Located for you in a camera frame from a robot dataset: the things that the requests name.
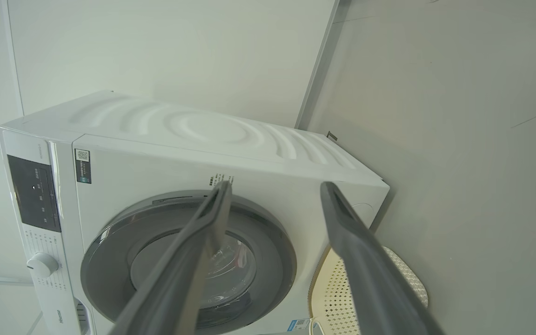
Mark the white plastic appliance dial knob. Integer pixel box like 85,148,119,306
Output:
27,252,59,279

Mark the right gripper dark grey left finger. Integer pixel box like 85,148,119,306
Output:
109,181,234,335

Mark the cream perforated laundry basket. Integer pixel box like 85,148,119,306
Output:
309,245,429,335

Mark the round glass washer door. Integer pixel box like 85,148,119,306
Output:
80,190,297,335

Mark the white front-load washing machine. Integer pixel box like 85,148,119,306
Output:
0,90,390,335

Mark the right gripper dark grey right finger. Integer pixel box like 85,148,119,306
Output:
319,181,446,335

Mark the dark QR code sticker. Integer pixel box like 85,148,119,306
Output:
75,149,92,184

